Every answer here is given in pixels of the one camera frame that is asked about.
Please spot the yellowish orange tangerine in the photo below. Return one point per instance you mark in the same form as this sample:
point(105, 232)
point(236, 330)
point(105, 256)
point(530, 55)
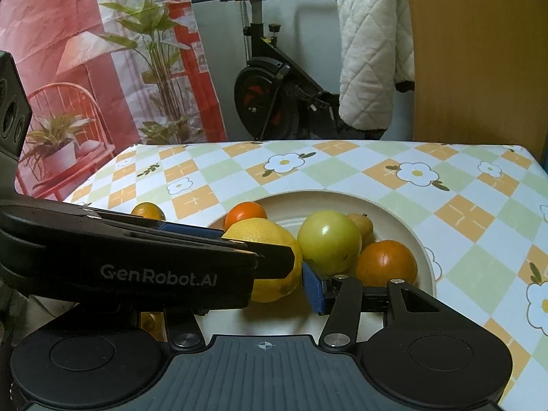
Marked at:
point(147, 211)

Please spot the green apple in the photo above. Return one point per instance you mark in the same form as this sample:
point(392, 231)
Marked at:
point(329, 242)

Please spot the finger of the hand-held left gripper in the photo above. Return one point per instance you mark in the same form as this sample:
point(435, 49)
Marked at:
point(276, 261)
point(192, 229)

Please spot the wooden board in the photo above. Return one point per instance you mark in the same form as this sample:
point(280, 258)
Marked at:
point(471, 51)

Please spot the printed red backdrop poster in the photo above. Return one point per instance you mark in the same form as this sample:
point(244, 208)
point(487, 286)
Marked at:
point(107, 72)

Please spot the checked floral tablecloth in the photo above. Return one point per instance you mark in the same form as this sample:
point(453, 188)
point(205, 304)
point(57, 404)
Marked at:
point(342, 167)

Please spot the yellow lemon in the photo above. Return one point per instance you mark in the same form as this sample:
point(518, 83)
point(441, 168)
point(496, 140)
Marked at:
point(265, 231)

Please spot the cream round plate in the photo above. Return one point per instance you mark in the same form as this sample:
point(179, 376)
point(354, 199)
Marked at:
point(295, 205)

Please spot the white quilted jacket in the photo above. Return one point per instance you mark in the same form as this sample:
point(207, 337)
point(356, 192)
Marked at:
point(368, 51)

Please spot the small orange mandarin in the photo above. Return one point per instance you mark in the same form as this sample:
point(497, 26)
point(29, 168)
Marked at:
point(246, 215)

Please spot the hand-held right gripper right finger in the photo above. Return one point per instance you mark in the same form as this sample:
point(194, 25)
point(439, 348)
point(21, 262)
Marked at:
point(314, 291)

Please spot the brown round fruit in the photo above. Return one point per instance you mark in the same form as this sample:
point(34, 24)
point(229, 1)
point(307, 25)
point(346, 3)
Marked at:
point(363, 224)

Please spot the black exercise bike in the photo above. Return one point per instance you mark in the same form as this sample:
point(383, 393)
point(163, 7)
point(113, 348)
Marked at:
point(265, 94)

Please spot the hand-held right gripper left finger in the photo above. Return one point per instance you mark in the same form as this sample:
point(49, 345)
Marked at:
point(184, 329)

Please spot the large orange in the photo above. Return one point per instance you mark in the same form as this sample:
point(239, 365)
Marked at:
point(385, 263)

